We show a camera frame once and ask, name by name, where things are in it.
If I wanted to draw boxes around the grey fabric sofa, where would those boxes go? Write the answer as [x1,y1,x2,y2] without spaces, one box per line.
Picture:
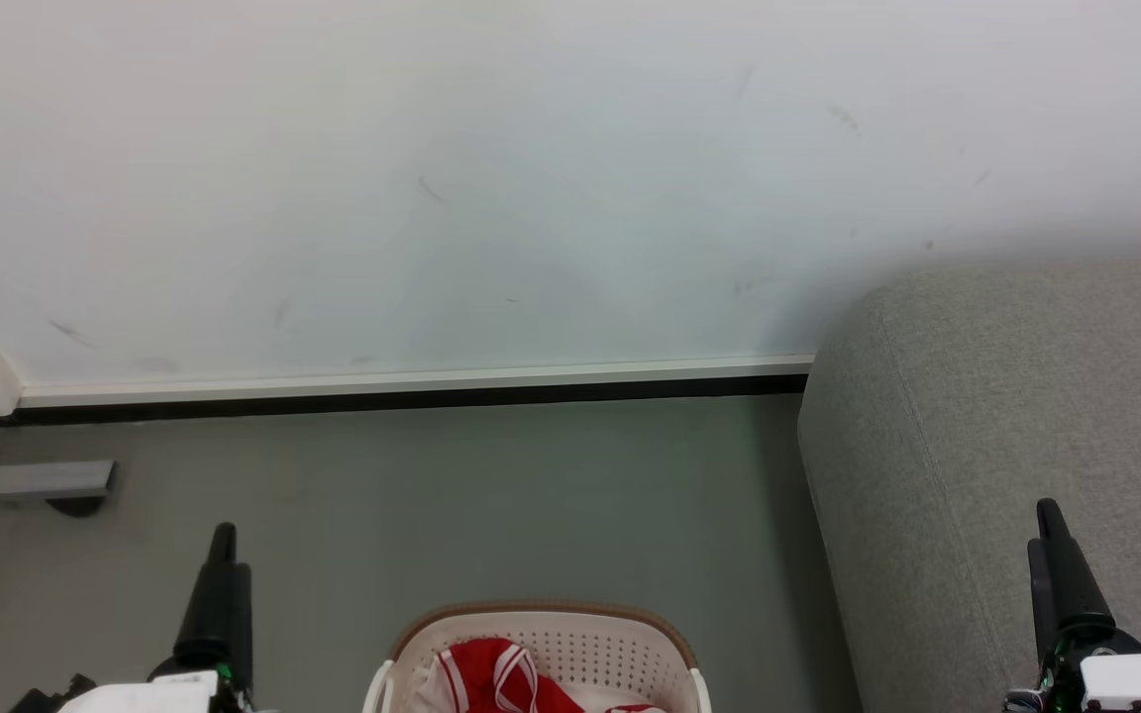
[796,259,1141,713]

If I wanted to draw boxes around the red jersey with number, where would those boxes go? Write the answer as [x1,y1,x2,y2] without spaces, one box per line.
[414,639,586,713]

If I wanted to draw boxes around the grey metal table leg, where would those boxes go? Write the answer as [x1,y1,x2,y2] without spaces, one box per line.
[0,424,117,508]

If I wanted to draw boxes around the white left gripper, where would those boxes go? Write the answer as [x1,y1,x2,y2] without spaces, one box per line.
[55,523,257,713]

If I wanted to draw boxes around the white wall baseboard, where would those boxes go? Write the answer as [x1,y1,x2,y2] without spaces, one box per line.
[16,354,817,411]

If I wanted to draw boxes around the cream perforated laundry basket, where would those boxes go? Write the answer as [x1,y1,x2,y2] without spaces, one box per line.
[363,600,712,713]

